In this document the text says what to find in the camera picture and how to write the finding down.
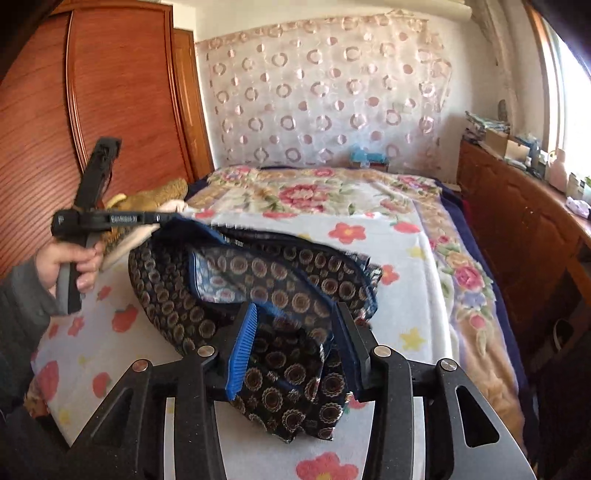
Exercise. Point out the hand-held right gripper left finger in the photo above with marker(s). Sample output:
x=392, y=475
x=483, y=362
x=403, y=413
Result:
x=242, y=350

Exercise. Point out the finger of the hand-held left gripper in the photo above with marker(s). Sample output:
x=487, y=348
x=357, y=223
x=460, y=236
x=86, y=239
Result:
x=159, y=217

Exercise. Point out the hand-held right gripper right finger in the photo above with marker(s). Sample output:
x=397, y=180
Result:
x=353, y=350

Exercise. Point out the navy patterned satin garment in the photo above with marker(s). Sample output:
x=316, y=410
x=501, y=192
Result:
x=277, y=286

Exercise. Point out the person's left forearm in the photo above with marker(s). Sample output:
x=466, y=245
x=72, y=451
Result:
x=23, y=323

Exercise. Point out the person's left hand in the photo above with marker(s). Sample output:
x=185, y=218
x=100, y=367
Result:
x=51, y=263

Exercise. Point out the gold patterned cloth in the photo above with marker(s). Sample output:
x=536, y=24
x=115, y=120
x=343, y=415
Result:
x=157, y=191

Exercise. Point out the yellow plush pillow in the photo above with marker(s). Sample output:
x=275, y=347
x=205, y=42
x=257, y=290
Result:
x=134, y=237

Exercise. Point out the white fruit-print blanket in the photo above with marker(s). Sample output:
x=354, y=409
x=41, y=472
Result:
x=406, y=300

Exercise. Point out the wooden wardrobe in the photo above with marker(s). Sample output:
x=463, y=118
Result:
x=129, y=92

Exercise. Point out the rose floral blanket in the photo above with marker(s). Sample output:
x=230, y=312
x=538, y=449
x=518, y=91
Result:
x=314, y=189

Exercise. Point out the navy bed sheet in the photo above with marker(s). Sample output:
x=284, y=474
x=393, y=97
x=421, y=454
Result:
x=455, y=203

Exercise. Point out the small blue box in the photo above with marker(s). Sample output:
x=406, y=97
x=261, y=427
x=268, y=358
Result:
x=367, y=158

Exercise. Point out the sheer circle-patterned curtain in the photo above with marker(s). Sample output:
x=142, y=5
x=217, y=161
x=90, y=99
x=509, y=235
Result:
x=323, y=92

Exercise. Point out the wooden sideboard cabinet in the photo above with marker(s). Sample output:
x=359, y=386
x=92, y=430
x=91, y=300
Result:
x=517, y=221

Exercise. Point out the cardboard box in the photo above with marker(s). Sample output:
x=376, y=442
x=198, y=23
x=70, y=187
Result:
x=495, y=143

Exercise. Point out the stack of folded cloths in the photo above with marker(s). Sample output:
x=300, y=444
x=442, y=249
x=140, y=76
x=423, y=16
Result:
x=480, y=123

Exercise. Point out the white bottle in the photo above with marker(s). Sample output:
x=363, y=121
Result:
x=557, y=170

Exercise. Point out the cream window curtain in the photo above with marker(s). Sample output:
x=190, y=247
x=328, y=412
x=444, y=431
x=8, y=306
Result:
x=501, y=55

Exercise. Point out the window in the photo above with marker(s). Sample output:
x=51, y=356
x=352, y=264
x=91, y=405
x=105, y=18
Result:
x=572, y=92

